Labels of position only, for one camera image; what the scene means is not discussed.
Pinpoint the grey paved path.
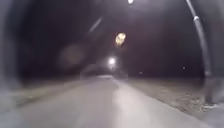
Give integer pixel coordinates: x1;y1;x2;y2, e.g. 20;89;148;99
0;75;214;128

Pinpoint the bare ground verge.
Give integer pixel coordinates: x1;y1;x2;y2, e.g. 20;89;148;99
118;77;218;116
9;78;98;108

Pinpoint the grey street lamp pole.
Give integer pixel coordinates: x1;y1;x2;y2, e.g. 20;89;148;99
185;0;216;105

